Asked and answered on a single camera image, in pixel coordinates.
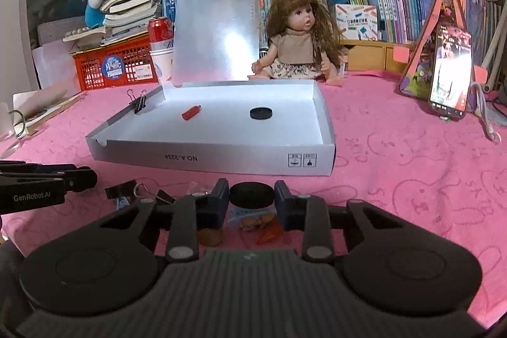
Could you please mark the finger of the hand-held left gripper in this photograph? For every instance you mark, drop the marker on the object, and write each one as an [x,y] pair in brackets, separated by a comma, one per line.
[81,179]
[35,166]

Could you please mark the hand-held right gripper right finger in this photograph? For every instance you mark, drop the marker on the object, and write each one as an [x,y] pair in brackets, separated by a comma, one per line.
[281,205]

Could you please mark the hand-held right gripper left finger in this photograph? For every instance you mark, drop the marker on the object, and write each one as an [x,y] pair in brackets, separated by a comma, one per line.
[222,203]

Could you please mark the black round disc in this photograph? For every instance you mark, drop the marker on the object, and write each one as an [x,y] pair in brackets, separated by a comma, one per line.
[252,195]
[261,113]

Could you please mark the blue cartoon hair clip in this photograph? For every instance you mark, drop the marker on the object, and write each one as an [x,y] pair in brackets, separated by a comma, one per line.
[251,220]

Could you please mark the orange-red hair clip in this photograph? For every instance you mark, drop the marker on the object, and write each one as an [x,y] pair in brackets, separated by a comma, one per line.
[269,237]

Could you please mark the brown fuzzy ball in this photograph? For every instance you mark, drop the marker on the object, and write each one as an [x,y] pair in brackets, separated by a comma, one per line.
[210,237]

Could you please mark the black binder clip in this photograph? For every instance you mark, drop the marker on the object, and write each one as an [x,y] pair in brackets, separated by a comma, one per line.
[138,102]
[166,197]
[121,191]

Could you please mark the light blue claw clip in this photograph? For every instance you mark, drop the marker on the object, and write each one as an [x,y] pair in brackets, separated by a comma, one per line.
[123,203]

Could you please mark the shallow white cardboard box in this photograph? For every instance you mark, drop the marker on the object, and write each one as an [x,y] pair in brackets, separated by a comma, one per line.
[222,136]

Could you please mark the clear plastic wrapper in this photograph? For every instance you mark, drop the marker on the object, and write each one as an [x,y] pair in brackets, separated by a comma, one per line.
[198,188]

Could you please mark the pile of papers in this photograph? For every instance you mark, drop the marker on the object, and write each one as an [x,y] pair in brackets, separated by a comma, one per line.
[47,110]

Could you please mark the red hair clip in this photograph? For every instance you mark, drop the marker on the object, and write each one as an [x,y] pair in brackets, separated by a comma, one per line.
[192,112]

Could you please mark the red plastic basket with label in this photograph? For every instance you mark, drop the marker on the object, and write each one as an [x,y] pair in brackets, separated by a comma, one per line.
[119,66]

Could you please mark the pink printed blanket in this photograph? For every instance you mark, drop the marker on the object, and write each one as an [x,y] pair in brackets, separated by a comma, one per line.
[416,171]

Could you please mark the white paper cup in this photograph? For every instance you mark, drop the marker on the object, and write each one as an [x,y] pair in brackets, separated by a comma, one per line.
[162,64]

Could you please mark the long-haired baby doll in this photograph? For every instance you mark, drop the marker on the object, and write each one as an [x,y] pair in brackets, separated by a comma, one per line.
[297,45]

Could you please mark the blue and white plush toy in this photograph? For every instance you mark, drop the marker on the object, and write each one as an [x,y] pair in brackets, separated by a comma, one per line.
[93,11]

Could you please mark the red drink can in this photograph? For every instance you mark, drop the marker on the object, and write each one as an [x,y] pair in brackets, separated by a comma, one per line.
[160,31]

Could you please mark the silver clipboard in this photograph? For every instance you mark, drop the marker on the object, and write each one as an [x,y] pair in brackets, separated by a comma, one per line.
[216,33]

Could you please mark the wooden drawer box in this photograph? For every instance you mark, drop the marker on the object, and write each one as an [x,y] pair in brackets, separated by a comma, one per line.
[368,55]

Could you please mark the stack of worn books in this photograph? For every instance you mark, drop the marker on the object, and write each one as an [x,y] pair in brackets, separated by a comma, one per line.
[130,5]

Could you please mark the white box with colourful print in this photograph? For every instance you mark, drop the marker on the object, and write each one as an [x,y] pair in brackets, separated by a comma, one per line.
[356,21]

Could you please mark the pink phone stand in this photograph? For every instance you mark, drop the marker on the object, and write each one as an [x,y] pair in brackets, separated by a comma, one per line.
[420,57]

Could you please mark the smartphone with lit screen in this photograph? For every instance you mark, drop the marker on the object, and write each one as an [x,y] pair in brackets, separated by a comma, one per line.
[451,72]

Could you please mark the row of upright books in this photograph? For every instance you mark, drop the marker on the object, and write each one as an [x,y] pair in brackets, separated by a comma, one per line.
[396,1]

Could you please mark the white plastic pipes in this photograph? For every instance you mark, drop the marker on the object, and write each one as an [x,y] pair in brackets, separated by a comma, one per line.
[497,37]

